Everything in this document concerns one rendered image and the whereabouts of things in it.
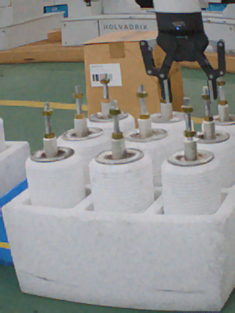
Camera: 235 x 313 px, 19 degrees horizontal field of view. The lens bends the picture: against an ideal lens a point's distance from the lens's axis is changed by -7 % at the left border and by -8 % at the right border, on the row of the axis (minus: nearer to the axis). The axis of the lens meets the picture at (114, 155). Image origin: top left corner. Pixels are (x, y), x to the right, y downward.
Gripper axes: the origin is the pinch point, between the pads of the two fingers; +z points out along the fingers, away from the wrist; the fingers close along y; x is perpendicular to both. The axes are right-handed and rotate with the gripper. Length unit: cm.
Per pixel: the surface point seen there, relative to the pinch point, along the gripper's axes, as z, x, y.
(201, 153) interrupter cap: 9.9, 1.7, 0.8
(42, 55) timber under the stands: 34, 268, -123
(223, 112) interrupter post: 8.6, 22.0, 2.9
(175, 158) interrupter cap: 9.9, -0.6, -3.2
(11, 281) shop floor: 35, 1, -36
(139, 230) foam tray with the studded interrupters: 18.9, -7.0, -8.1
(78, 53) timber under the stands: 34, 255, -96
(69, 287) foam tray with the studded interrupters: 31.7, -5.0, -21.7
